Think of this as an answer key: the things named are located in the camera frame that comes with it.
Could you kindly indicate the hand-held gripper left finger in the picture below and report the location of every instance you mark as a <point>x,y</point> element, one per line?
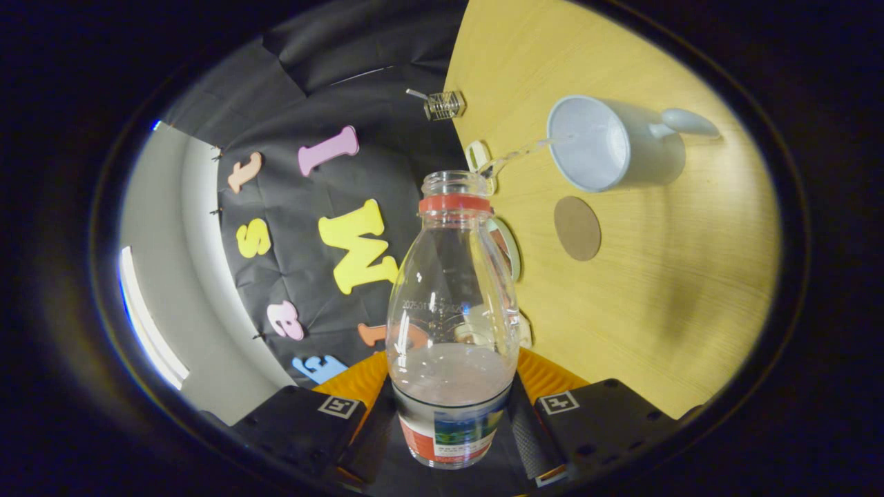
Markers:
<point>369,442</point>

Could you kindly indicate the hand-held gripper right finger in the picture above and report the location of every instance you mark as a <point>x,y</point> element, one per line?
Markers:
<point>535,438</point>

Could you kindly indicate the clear plastic juice bottle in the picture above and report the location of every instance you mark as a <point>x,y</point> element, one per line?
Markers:
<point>452,310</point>

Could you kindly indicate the round brown coaster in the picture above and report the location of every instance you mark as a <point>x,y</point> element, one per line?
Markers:
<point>577,228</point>

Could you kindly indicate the white toaster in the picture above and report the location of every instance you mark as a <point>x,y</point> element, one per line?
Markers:
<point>526,333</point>

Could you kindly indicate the pale green plate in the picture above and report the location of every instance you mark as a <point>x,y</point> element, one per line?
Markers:
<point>513,250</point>

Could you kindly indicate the wooden table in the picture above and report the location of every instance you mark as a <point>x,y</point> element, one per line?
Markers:
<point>656,290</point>

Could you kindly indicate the long ceiling light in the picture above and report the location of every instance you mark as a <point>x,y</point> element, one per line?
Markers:
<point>148,317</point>

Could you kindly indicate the white divided condiment dish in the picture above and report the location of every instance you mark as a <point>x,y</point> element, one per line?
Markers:
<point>476,155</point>

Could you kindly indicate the clear glass with spoon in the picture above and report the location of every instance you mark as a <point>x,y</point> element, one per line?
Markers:
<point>444,105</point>

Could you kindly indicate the black backdrop cloth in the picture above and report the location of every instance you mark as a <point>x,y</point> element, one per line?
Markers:
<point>311,90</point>

